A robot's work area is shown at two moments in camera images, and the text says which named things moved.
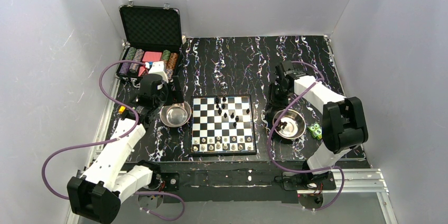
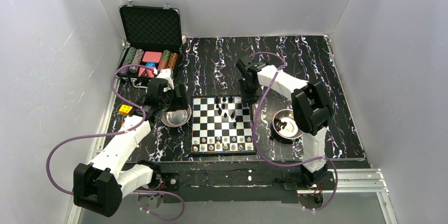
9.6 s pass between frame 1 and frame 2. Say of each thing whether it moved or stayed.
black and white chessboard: stayed
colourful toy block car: stayed
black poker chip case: stayed
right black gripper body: moved
